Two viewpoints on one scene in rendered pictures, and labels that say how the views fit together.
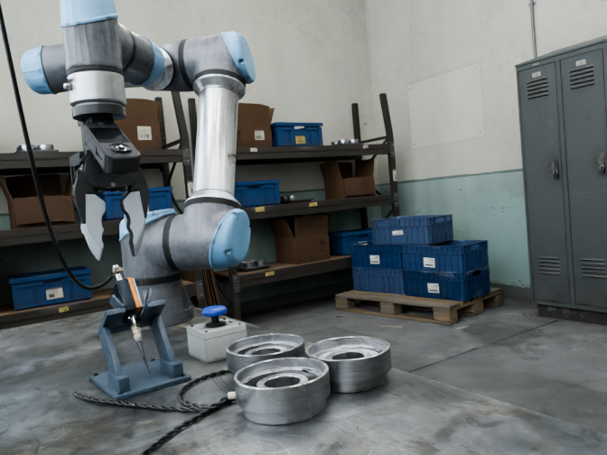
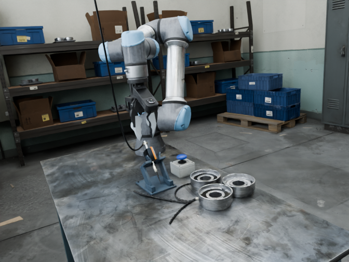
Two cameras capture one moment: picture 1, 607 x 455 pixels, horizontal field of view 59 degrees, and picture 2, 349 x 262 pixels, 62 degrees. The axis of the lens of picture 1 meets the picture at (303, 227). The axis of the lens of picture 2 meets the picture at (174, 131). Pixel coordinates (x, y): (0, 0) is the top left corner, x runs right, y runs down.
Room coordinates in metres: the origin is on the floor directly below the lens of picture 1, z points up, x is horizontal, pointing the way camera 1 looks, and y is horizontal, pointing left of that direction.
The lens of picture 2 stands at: (-0.23, 0.07, 1.26)
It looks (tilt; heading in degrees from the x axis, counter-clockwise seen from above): 15 degrees down; 5
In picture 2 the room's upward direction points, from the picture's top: 5 degrees counter-clockwise
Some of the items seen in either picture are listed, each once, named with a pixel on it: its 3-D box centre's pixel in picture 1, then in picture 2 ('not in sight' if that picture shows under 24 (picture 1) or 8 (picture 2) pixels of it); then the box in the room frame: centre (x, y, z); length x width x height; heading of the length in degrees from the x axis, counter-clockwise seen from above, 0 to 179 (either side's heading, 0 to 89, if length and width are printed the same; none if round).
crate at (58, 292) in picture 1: (51, 287); (76, 110); (3.85, 1.85, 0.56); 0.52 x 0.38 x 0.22; 120
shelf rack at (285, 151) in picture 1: (303, 202); (201, 64); (5.08, -0.03, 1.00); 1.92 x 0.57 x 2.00; 123
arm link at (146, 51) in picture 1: (121, 58); (141, 49); (0.87, 0.27, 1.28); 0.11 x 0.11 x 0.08; 76
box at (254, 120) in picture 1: (238, 129); (167, 24); (4.74, 0.49, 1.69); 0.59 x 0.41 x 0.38; 128
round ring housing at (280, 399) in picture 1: (283, 389); (215, 197); (0.58, 0.04, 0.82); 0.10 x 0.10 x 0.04
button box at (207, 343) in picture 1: (215, 337); (182, 166); (0.83, 0.15, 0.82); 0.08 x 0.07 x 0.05; 33
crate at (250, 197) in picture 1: (244, 195); (170, 61); (4.74, 0.49, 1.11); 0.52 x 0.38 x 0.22; 123
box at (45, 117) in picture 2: not in sight; (35, 112); (3.53, 2.29, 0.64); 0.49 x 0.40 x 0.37; 128
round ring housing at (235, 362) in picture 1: (266, 358); (205, 180); (0.71, 0.06, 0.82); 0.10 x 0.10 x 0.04
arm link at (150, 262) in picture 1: (153, 242); (148, 118); (1.12, 0.32, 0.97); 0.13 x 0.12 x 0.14; 76
